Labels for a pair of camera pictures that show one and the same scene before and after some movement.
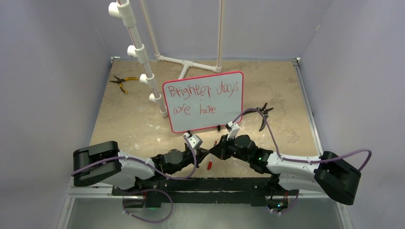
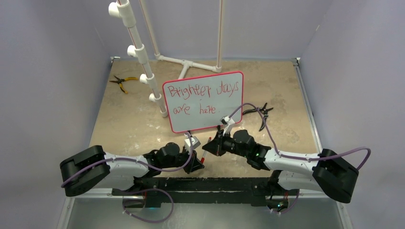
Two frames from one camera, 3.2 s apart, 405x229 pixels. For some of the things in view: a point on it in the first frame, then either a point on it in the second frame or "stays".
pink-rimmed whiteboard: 205,102 stays
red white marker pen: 210,164 → 203,159
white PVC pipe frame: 120,9 stays
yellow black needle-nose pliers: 119,80 stays
